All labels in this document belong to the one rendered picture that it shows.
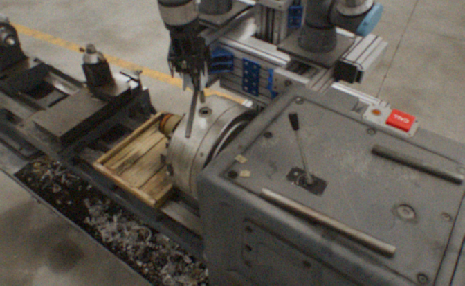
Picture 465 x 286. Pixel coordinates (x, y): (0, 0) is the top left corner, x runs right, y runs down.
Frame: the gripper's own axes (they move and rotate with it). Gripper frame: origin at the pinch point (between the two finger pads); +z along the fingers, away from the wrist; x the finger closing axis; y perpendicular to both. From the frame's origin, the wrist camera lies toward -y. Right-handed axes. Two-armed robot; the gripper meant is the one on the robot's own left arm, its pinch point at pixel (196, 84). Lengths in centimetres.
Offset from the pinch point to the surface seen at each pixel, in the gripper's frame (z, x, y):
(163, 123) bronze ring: 26.0, -15.4, -11.3
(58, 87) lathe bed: 51, -75, -59
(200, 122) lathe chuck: 13.7, -1.2, 0.0
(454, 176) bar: 11, 57, 22
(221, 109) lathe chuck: 13.7, 4.3, -4.6
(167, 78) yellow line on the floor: 151, -61, -175
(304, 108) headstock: 13.3, 27.1, -2.9
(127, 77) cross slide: 43, -40, -54
